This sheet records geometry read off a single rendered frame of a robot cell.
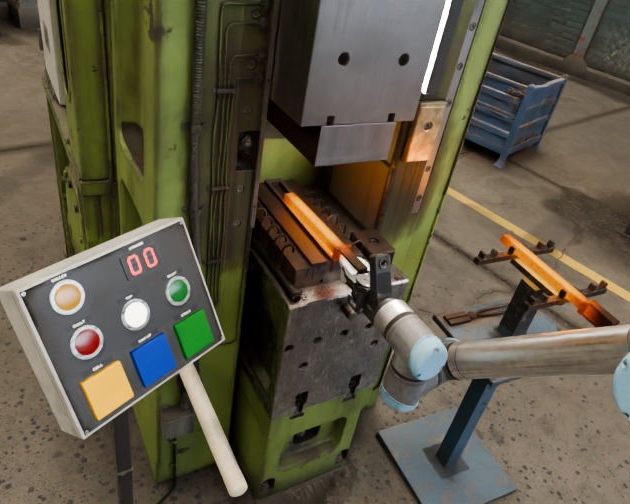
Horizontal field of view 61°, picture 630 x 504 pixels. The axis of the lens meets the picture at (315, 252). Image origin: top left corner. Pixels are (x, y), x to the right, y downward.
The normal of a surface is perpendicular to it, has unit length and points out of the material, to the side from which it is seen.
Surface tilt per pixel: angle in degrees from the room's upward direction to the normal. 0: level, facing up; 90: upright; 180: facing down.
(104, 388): 60
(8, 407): 0
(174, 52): 90
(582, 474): 0
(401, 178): 90
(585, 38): 90
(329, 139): 90
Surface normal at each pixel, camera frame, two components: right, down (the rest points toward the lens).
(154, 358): 0.77, -0.01
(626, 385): -0.80, 0.13
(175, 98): 0.47, 0.57
